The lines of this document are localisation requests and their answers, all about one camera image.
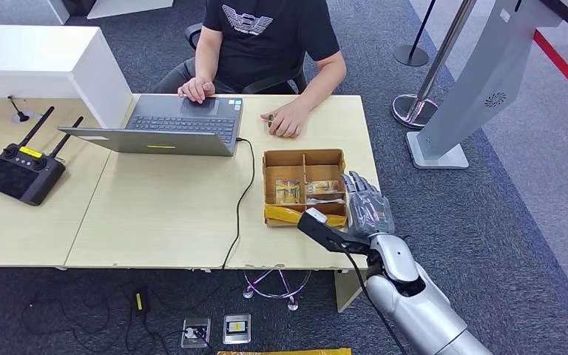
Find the person's right hand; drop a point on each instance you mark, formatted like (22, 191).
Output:
(196, 90)

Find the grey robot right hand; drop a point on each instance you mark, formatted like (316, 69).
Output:
(370, 213)

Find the person's left hand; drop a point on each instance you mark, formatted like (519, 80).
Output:
(290, 120)

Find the person's left forearm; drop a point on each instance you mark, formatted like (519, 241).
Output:
(320, 86)

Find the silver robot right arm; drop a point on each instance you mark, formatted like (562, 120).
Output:
(411, 304)

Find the person's right forearm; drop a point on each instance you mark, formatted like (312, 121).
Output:
(206, 59)

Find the room key card upright print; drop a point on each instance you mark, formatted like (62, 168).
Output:
(287, 192)

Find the person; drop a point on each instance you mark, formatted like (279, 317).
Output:
(264, 49)

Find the cardboard divided box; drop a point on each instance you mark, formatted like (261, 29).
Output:
(284, 159)

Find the white paper slip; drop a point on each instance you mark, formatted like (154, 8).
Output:
(324, 200)

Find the grey laptop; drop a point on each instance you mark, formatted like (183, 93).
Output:
(166, 143)

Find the beige desk leg panel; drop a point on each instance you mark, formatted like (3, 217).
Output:
(345, 291)

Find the white furniture panel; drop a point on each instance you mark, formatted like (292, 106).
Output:
(127, 7)

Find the chrome stool base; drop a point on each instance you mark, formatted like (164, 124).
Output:
(291, 304)

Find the white counter partition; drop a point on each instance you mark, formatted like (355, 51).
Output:
(44, 59)

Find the yellow floor strip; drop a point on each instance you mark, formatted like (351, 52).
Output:
(284, 352)

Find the grey kiosk stand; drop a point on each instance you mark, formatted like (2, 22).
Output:
(485, 83)

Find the closed floor socket yellow label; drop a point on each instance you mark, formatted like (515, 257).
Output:
(236, 329)

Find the black remote controller with antennas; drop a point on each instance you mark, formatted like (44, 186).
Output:
(20, 178)

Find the open floor socket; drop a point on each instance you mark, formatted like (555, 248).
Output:
(196, 333)

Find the red barrier belt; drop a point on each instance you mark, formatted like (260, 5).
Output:
(563, 71)

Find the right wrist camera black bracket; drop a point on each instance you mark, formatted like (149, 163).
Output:
(323, 232)

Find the silver stanchion post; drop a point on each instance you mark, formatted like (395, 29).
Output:
(414, 110)

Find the black stanchion post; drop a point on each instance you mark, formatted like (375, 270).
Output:
(410, 56)

